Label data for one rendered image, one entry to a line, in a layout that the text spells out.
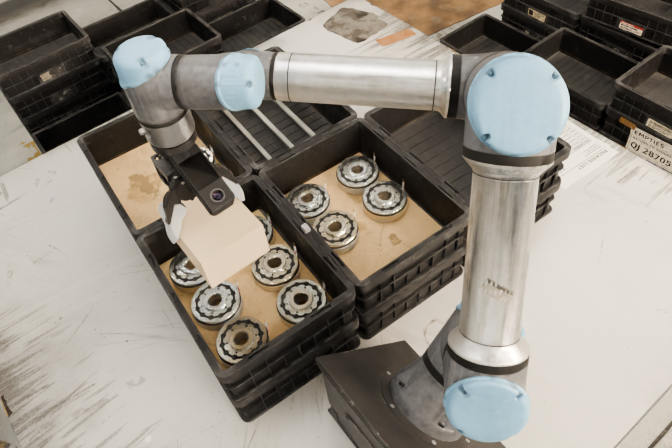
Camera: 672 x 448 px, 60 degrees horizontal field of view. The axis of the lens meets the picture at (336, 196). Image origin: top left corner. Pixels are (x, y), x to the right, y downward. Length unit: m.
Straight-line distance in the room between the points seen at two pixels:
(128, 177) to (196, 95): 0.81
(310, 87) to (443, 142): 0.69
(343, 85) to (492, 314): 0.39
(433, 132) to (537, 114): 0.84
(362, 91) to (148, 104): 0.30
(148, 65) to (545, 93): 0.50
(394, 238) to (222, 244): 0.46
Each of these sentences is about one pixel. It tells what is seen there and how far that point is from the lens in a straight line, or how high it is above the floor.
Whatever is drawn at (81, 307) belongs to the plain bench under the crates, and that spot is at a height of 0.70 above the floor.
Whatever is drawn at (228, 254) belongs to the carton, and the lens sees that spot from 1.00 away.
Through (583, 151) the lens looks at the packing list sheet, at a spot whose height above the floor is 0.70.
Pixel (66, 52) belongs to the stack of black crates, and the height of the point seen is 0.57.
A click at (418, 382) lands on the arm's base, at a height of 0.92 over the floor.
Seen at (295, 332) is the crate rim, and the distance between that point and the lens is 1.09.
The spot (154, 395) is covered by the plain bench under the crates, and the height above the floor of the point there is 0.70.
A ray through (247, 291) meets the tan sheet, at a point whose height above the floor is 0.83.
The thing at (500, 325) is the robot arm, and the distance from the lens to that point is 0.84.
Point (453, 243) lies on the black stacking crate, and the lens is 1.29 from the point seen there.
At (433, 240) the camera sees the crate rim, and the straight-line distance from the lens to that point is 1.19.
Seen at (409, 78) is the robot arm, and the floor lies 1.35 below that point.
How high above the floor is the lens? 1.88
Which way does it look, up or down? 49 degrees down
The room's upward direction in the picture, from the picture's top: 7 degrees counter-clockwise
